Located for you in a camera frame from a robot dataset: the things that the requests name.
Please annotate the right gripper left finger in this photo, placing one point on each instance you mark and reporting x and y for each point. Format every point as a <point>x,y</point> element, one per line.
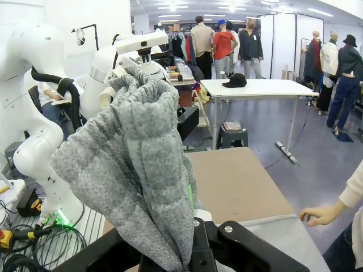
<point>99,255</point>

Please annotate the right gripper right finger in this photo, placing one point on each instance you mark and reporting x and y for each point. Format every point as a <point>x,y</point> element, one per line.
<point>241,246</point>

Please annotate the grey training pants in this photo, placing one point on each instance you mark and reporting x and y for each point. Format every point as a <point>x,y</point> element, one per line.
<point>127,156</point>

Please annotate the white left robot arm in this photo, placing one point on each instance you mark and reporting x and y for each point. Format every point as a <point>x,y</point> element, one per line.
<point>31,56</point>

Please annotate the person left forearm cream sleeve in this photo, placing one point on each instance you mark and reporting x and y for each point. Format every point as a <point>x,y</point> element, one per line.
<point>354,187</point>

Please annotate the person left hand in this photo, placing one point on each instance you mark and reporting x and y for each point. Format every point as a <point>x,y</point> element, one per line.
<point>323,215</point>

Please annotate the yellow black tape measure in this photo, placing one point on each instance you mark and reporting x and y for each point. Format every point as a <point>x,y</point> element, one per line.
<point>37,204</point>

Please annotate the black power brick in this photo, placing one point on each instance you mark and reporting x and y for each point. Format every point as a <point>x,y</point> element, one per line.
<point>25,202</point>

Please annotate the yellow emergency stop button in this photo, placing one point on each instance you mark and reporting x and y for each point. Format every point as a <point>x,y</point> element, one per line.
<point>5,239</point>

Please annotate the person in cream cardigan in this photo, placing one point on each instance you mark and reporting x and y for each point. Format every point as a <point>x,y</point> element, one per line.
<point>348,249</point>

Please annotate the dark plastic stool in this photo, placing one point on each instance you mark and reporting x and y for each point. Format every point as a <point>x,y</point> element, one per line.
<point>232,137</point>

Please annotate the black case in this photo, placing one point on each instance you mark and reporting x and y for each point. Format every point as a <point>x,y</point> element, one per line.
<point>187,122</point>

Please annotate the white step ladder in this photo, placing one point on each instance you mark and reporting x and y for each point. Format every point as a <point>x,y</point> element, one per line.
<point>203,113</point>

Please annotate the seated person in white shirt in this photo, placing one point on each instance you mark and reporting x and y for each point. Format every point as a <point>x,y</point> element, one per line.
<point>49,113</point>

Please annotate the white table with T-foot leg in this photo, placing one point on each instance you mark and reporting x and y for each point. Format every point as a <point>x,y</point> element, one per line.
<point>255,89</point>

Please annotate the black baseball cap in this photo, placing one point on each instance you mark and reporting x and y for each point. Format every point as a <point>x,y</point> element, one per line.
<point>235,80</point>

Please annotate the cluttered work table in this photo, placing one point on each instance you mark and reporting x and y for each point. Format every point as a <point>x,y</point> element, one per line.
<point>181,76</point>

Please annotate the mannequin with red scarf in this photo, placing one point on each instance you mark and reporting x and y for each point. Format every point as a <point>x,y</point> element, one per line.
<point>312,62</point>

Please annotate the mannequin in dark shirt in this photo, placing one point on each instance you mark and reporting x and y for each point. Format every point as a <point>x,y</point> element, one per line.
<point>251,45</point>

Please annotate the mannequin in red t-shirt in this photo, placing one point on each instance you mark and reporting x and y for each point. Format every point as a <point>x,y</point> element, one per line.
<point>224,45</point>

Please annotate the mannequin in beige shirt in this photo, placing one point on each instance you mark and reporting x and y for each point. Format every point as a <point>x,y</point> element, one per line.
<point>202,42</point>

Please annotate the mannequin in cream jacket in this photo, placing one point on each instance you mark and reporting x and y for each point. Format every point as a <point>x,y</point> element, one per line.
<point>329,56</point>

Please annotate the clothes rack with garments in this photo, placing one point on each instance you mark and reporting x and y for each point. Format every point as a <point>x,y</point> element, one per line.
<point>181,45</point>

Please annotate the white partition wall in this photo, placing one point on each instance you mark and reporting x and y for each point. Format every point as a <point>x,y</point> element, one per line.
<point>283,42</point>

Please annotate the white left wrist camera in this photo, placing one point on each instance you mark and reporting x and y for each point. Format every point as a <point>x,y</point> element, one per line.
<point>141,42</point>

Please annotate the black camera stand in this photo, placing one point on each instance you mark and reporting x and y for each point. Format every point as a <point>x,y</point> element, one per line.
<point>95,34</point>

